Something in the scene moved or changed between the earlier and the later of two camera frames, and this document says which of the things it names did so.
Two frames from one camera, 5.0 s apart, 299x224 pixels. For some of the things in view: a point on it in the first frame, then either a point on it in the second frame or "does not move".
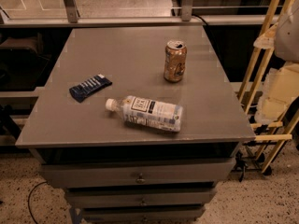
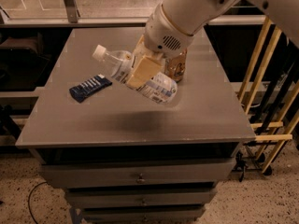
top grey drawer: [138, 173] does not move
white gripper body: [288, 36] -> [163, 35]
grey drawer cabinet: [119, 171] does not move
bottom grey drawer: [142, 215] does not move
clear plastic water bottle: [148, 113] -> [158, 88]
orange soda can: [175, 61] does not move
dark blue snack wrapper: [80, 91] does not move
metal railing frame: [186, 19] does not move
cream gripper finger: [268, 39] -> [145, 70]
